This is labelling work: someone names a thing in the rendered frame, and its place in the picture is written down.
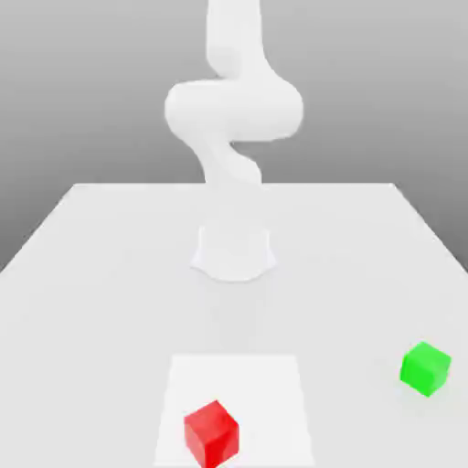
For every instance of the small red cube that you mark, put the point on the small red cube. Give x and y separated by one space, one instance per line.
211 435

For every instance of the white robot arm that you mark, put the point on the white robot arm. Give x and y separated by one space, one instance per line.
234 109

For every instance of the small green cube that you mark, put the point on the small green cube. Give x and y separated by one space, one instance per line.
425 368

